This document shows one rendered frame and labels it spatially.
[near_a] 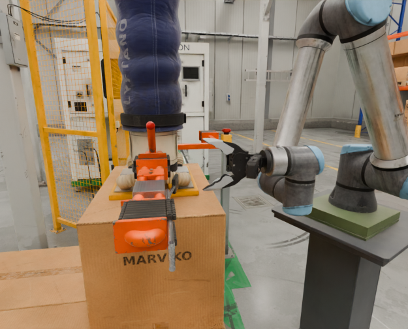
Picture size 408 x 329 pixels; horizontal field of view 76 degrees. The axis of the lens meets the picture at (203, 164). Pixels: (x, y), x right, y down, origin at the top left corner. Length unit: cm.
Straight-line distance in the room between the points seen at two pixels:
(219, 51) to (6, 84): 910
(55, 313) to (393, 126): 128
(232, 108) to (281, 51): 296
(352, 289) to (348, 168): 51
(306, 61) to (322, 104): 1187
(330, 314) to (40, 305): 121
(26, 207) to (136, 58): 172
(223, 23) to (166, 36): 1008
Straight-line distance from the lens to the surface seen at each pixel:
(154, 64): 88
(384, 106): 100
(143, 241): 38
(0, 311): 127
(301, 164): 82
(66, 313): 114
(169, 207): 42
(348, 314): 145
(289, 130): 95
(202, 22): 1075
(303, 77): 97
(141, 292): 86
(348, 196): 127
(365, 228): 115
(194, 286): 86
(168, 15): 95
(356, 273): 133
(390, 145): 107
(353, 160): 124
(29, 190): 233
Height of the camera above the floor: 126
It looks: 14 degrees down
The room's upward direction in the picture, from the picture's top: straight up
